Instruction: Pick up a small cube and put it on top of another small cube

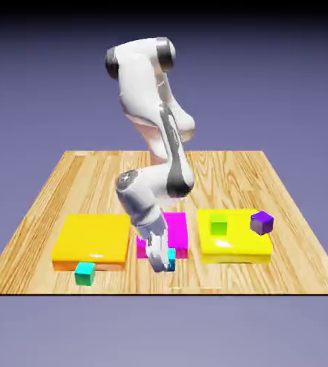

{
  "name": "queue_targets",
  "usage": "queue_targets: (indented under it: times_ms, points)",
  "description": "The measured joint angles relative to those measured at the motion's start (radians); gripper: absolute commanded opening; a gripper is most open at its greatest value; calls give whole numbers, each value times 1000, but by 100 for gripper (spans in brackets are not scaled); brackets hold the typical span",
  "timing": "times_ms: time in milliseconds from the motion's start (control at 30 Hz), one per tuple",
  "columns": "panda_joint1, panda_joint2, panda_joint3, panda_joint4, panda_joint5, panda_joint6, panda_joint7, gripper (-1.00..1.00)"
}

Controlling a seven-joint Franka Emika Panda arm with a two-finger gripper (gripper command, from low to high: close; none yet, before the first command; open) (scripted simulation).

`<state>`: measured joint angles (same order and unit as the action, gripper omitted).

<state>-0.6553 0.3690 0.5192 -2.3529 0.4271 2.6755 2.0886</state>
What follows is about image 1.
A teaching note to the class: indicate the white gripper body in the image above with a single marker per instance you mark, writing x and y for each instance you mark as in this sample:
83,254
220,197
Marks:
156,246

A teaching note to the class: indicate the small cyan cube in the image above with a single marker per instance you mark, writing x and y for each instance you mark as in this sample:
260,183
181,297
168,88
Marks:
172,255

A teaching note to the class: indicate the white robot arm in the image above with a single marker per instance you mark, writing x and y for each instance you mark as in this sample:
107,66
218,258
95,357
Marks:
141,86

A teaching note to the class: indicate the small green cube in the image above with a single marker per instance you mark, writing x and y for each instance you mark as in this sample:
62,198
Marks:
218,226

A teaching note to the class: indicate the small teal cube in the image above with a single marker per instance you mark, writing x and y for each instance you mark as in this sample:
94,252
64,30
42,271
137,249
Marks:
85,273

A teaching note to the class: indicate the small purple cube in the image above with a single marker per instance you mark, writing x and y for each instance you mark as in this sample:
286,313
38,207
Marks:
262,222

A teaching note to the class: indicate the large magenta box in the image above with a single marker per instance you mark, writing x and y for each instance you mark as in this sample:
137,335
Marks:
177,229

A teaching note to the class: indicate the large orange box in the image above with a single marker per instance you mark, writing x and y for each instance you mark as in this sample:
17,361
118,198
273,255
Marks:
92,240

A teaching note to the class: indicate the large yellow box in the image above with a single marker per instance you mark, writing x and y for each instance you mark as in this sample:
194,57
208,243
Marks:
232,243

